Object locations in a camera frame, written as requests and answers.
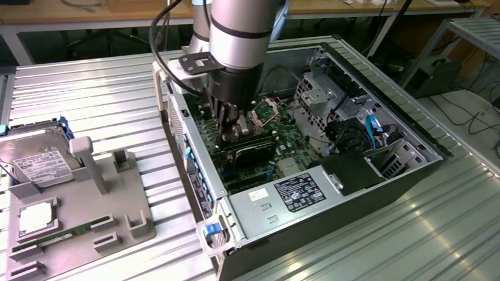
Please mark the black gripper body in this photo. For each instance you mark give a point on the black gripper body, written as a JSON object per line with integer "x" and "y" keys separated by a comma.
{"x": 237, "y": 87}

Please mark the graphics card with metal bracket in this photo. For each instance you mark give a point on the graphics card with metal bracket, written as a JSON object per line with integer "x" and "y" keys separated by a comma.
{"x": 253, "y": 155}

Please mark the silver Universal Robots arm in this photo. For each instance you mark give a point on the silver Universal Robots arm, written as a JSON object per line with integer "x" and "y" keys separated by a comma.
{"x": 237, "y": 35}

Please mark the black RAM stick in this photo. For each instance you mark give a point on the black RAM stick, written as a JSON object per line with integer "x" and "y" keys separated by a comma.
{"x": 258, "y": 138}

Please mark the metal socket cover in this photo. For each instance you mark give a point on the metal socket cover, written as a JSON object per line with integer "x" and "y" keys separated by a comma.
{"x": 266, "y": 112}

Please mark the green motherboard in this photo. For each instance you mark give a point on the green motherboard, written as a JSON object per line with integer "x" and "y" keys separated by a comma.
{"x": 296, "y": 143}

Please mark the silver chipset heatsink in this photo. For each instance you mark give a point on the silver chipset heatsink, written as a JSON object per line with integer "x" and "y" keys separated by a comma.
{"x": 290, "y": 167}

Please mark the perforated metal drive cage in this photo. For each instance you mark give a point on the perforated metal drive cage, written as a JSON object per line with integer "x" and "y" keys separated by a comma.
{"x": 316, "y": 99}

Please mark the black plastic shroud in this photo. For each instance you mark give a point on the black plastic shroud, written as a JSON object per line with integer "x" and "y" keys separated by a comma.
{"x": 346, "y": 174}

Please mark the grey power supply unit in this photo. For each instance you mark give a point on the grey power supply unit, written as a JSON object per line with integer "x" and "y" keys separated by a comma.
{"x": 273, "y": 216}

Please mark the blue case latch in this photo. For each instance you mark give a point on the blue case latch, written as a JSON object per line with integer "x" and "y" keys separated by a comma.
{"x": 212, "y": 229}

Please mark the wooden desk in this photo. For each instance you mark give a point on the wooden desk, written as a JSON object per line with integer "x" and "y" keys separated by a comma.
{"x": 117, "y": 11}

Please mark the blue disk caddy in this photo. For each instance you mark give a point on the blue disk caddy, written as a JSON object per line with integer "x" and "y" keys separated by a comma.
{"x": 65, "y": 127}

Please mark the metal disk bay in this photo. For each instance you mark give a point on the metal disk bay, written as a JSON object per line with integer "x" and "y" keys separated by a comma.
{"x": 398, "y": 158}

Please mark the open black PC case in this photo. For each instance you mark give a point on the open black PC case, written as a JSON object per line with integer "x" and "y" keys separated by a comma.
{"x": 390, "y": 181}

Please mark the black box on floor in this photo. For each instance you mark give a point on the black box on floor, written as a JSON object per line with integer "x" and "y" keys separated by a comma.
{"x": 433, "y": 79}

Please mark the silver hard disk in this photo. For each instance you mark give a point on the silver hard disk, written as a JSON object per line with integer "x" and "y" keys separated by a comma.
{"x": 34, "y": 158}

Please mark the grey parts rack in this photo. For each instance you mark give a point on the grey parts rack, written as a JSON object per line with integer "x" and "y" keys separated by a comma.
{"x": 73, "y": 243}

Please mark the green RAM stick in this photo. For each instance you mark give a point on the green RAM stick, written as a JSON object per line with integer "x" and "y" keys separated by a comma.
{"x": 58, "y": 235}

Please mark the silver CPU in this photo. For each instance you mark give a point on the silver CPU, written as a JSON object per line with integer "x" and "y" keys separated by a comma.
{"x": 36, "y": 218}

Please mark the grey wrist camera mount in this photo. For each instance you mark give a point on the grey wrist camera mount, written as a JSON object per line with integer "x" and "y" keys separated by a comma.
{"x": 197, "y": 70}

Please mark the grey metal frame table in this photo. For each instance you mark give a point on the grey metal frame table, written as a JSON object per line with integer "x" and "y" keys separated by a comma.
{"x": 468, "y": 32}

